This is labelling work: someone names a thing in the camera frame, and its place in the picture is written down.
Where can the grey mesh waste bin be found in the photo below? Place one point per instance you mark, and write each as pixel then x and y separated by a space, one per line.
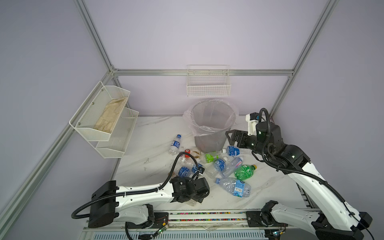
pixel 211 143

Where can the white mesh shelf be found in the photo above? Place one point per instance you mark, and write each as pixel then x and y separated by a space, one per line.
pixel 85 118
pixel 117 145

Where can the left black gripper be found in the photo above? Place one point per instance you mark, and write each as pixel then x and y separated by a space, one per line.
pixel 199 198

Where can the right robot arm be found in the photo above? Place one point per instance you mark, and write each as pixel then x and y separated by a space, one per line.
pixel 336 219

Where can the white lower mesh shelf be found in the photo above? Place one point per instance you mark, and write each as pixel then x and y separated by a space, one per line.
pixel 117 145

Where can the white upper mesh shelf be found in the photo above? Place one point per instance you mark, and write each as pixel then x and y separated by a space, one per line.
pixel 85 118

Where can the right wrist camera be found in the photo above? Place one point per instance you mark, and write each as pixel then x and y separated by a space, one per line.
pixel 252 120

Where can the large crushed blue-cap bottle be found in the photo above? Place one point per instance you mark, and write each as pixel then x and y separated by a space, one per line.
pixel 234 187

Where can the small blue label bottle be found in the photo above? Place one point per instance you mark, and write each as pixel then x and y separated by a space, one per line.
pixel 174 148

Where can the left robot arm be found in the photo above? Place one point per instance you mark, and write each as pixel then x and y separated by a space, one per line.
pixel 112 203

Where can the green crushed plastic bottle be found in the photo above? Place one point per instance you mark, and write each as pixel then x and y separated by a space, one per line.
pixel 245 172

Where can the blue label bottle by bin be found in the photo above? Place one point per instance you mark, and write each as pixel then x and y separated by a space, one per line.
pixel 232 151

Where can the white wire wall basket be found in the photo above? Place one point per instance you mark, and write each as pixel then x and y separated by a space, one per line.
pixel 208 81

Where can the green label clear bottle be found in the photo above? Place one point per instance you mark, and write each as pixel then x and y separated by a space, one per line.
pixel 211 157

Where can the clear plastic bin liner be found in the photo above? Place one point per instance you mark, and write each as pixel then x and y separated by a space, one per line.
pixel 189 120

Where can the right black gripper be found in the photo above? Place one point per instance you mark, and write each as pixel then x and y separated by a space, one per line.
pixel 240 134

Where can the beige cloth in shelf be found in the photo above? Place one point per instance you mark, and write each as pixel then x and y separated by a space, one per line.
pixel 110 115

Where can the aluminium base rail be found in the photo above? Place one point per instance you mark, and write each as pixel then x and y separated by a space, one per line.
pixel 193 225

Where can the Pocari bottle middle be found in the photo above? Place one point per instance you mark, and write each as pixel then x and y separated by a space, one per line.
pixel 190 164

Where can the red cap small bottle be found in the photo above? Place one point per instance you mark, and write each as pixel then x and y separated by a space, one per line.
pixel 196 153

